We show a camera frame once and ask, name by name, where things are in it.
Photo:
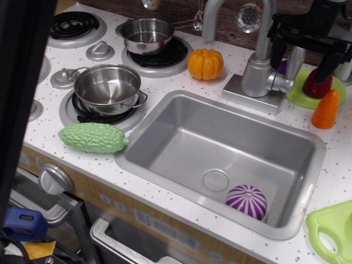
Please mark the rear steel pot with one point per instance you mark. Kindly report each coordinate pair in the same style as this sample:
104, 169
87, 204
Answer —
147, 36

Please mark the silver oven door handle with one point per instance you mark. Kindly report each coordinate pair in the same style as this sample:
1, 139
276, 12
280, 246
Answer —
57, 210

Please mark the silver toy faucet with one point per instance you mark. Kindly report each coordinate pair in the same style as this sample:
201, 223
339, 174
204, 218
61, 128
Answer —
260, 87

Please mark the silver stove knob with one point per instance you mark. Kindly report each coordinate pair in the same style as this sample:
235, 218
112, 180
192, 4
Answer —
100, 52
64, 79

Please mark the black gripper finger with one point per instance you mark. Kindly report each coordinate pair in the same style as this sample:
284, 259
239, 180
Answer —
279, 47
326, 67

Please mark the light green toy plate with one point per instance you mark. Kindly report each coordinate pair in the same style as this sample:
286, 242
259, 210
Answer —
300, 98

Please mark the rear left stove burner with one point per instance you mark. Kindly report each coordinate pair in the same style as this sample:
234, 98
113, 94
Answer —
75, 29

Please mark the rear right stove burner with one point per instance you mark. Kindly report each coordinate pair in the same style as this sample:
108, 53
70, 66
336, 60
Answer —
170, 62

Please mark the grey toy sink basin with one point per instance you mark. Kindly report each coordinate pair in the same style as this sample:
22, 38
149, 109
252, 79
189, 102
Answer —
201, 149

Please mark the steel pot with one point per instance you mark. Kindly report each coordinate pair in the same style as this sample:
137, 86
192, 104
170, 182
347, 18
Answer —
147, 36
108, 89

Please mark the purple white striped onion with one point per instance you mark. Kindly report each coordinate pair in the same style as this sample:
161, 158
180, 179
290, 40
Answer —
248, 200

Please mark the green toy bitter melon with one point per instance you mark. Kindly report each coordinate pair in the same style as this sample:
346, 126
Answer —
94, 137

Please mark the dishwasher door handle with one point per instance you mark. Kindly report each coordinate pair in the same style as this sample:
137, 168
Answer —
120, 242

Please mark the blue clamp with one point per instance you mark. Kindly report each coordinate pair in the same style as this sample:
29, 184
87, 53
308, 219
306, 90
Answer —
24, 224

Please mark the orange toy carrot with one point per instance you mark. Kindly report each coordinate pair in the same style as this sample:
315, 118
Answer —
324, 116

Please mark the front black stove burner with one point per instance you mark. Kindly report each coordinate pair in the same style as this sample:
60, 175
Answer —
71, 112

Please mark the silver stove knob lower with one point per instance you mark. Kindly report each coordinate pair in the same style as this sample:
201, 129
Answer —
64, 79

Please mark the clear hanging strainer ladle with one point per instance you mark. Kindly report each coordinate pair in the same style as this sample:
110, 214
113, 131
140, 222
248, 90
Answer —
248, 18

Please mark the silver oven dial knob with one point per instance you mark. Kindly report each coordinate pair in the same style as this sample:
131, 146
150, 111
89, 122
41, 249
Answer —
54, 181

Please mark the silver stove knob upper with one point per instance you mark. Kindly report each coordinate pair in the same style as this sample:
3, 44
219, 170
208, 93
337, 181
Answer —
100, 52

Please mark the front steel pot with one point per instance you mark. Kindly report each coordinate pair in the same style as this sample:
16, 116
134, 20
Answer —
108, 89

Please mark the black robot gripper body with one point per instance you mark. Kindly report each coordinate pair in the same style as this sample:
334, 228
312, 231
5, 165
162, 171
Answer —
315, 30

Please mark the silver faucet lever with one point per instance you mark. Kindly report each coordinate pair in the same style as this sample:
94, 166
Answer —
291, 70

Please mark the dark red toy vegetable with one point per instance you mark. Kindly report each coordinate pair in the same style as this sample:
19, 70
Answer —
316, 90

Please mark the purple toy eggplant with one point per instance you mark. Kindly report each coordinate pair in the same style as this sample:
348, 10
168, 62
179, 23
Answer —
282, 69

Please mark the green toy cutting board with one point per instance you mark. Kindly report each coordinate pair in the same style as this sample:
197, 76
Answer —
335, 222

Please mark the orange toy pumpkin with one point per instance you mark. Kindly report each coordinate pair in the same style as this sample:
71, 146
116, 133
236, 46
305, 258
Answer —
205, 64

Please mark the clear hanging spoon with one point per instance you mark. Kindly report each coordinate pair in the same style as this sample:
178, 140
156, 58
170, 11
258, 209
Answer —
197, 22

